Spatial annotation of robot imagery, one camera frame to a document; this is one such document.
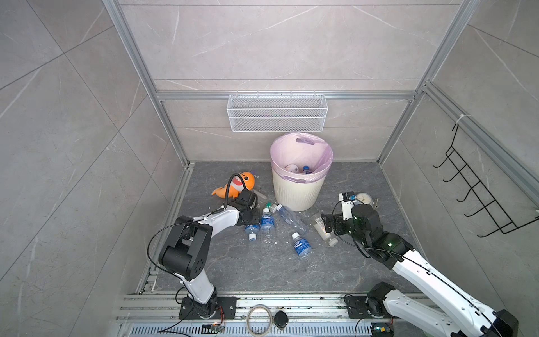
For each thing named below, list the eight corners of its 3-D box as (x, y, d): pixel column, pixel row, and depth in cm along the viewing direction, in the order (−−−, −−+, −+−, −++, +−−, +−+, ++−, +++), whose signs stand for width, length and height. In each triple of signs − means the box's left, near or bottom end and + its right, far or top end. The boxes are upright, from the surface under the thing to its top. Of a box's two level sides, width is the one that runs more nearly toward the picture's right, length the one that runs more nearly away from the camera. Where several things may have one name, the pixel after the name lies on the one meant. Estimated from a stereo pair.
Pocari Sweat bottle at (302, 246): (297, 259, 86) (298, 254, 82) (291, 237, 92) (292, 231, 88) (310, 256, 87) (312, 251, 83) (304, 235, 93) (306, 229, 89)
